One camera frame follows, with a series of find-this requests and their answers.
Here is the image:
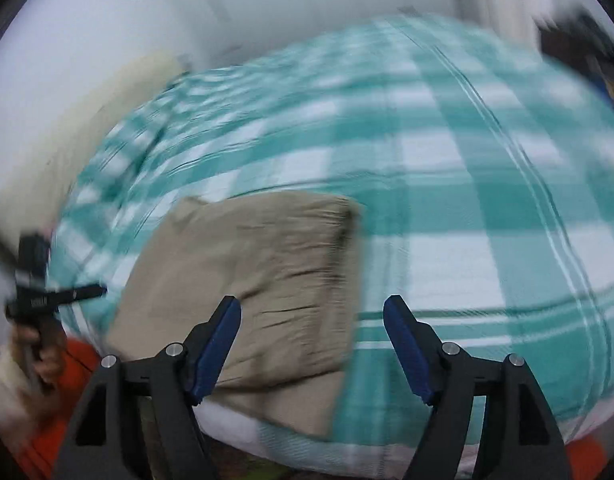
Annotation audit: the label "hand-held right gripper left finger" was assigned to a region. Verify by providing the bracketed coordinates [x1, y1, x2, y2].
[52, 296, 243, 480]

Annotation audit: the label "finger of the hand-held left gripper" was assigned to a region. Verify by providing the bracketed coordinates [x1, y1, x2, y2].
[54, 284, 108, 307]

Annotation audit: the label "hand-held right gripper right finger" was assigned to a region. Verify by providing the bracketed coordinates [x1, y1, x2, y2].
[383, 295, 573, 480]

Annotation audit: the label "khaki pants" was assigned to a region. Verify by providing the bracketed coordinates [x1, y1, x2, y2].
[104, 191, 365, 441]

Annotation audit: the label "person's left forearm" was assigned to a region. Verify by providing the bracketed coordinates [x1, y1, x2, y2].
[0, 347, 45, 453]

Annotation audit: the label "person's left hand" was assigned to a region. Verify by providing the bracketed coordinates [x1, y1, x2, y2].
[11, 321, 68, 386]

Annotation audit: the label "orange cloth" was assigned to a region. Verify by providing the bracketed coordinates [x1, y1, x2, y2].
[22, 339, 610, 480]

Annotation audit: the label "beige pillow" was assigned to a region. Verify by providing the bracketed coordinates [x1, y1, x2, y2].
[0, 50, 184, 256]

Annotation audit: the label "green plaid bed blanket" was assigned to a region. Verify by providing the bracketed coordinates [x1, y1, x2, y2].
[52, 12, 614, 478]

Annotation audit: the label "dark cluttered shelf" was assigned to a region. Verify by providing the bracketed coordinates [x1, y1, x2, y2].
[537, 5, 614, 111]

